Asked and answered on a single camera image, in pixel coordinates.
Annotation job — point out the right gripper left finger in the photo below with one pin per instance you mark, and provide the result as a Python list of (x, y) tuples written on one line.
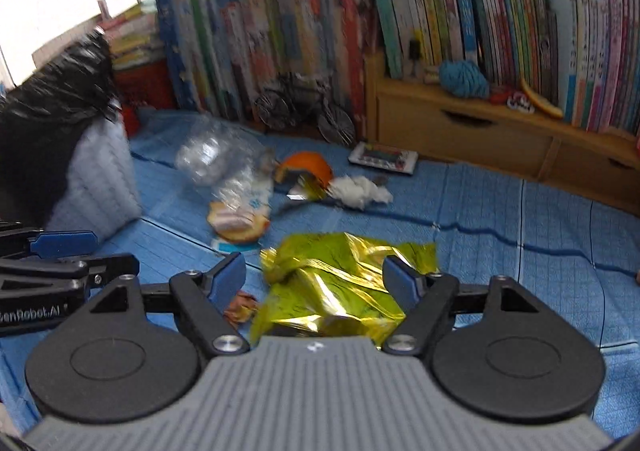
[(134, 349)]

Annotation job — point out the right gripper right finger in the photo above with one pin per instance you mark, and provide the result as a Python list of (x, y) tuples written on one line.
[(496, 349)]

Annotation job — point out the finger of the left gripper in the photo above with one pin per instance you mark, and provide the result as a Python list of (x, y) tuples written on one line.
[(59, 244)]

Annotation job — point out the white blue paper packet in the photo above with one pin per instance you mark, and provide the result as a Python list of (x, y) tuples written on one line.
[(241, 213)]

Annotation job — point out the gold foil wrapper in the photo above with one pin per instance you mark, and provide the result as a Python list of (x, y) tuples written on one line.
[(331, 284)]

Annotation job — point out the clear plastic bottle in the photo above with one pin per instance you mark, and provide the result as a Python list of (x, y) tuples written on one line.
[(230, 161)]

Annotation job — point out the white tissue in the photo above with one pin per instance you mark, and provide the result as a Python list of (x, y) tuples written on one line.
[(358, 192)]

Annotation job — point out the small silver foil wrapper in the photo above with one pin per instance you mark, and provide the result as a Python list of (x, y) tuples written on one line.
[(307, 188)]

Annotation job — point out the orange peel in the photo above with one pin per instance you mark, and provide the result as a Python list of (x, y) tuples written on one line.
[(307, 162)]

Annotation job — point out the white trash bin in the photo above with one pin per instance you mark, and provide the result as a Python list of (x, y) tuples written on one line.
[(102, 194)]

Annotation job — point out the black bin liner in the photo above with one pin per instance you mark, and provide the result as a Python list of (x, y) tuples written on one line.
[(42, 121)]

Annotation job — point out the blue checkered table mat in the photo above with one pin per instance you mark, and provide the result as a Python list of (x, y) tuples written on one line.
[(578, 256)]

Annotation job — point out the red book tray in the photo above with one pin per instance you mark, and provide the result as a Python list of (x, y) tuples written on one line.
[(147, 86)]

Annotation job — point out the small white calculator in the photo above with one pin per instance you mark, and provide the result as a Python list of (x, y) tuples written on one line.
[(384, 158)]

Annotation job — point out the wooden drawer shelf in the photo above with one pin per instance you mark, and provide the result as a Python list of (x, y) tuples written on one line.
[(425, 119)]

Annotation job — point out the yellow banana toy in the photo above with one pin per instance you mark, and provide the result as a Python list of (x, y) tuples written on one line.
[(540, 102)]

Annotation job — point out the blue yarn ball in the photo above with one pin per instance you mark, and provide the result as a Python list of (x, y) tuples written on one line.
[(463, 79)]

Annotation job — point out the miniature black bicycle model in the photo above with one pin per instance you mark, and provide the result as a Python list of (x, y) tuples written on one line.
[(297, 100)]

